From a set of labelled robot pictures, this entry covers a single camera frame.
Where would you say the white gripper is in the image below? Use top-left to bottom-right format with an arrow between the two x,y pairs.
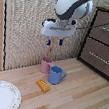
38,16 -> 79,51

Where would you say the blue mug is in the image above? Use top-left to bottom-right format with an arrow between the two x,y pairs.
47,65 -> 68,87

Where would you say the grey cabinet door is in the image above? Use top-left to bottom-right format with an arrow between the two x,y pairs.
86,9 -> 109,50

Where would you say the black framed drawer cabinet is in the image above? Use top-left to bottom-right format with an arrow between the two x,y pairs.
74,4 -> 109,82

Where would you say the brown lower drawer front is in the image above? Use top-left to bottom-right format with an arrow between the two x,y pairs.
77,37 -> 109,80

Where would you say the pink mug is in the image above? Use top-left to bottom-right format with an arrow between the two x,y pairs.
38,56 -> 56,75

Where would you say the yellow rectangular block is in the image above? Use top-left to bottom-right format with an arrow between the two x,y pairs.
34,78 -> 52,93

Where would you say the silver lower drawer handle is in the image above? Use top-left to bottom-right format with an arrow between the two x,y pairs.
87,50 -> 109,66

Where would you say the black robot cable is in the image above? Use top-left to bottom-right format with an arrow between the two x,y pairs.
75,7 -> 109,35

